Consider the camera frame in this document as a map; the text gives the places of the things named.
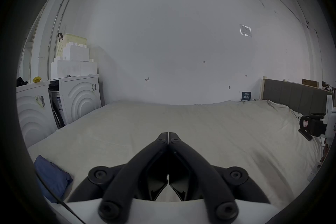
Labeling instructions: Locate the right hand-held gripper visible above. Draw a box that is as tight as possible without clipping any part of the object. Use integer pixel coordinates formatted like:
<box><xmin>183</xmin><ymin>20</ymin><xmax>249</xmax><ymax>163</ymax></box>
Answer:
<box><xmin>298</xmin><ymin>94</ymin><xmax>336</xmax><ymax>146</ymax></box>

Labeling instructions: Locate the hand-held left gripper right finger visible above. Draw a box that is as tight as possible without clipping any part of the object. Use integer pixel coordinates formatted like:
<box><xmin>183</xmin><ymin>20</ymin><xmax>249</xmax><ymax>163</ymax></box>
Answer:
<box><xmin>168</xmin><ymin>132</ymin><xmax>271</xmax><ymax>224</ymax></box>

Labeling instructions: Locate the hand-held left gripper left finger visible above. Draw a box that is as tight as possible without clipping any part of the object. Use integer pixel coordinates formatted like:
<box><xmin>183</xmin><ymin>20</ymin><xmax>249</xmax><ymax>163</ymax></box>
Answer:
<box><xmin>66</xmin><ymin>132</ymin><xmax>169</xmax><ymax>224</ymax></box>

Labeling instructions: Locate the person's right hand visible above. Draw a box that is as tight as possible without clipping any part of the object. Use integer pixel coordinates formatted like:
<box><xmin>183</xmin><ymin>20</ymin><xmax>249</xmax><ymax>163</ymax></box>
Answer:
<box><xmin>321</xmin><ymin>139</ymin><xmax>330</xmax><ymax>163</ymax></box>

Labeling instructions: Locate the grey padded headboard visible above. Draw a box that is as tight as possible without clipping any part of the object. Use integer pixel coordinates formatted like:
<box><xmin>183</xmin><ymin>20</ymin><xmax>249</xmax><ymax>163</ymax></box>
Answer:
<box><xmin>262</xmin><ymin>76</ymin><xmax>335</xmax><ymax>117</ymax></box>

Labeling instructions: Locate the bed with beige sheet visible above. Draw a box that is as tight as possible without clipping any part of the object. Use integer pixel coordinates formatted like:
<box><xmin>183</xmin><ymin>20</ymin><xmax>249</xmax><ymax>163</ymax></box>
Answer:
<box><xmin>26</xmin><ymin>99</ymin><xmax>326</xmax><ymax>224</ymax></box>

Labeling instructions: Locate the white washing machine with boxes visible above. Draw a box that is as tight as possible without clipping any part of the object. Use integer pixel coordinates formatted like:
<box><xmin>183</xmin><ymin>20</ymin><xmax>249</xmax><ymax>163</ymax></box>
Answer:
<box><xmin>48</xmin><ymin>33</ymin><xmax>103</xmax><ymax>129</ymax></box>

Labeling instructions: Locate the dark blue garment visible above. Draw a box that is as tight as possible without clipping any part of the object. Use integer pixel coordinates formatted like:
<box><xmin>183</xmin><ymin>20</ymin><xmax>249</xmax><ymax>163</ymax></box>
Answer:
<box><xmin>33</xmin><ymin>155</ymin><xmax>74</xmax><ymax>204</ymax></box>

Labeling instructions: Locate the black cable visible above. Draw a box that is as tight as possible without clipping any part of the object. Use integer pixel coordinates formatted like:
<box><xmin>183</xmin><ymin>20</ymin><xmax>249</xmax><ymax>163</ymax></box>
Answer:
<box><xmin>34</xmin><ymin>169</ymin><xmax>86</xmax><ymax>224</ymax></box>

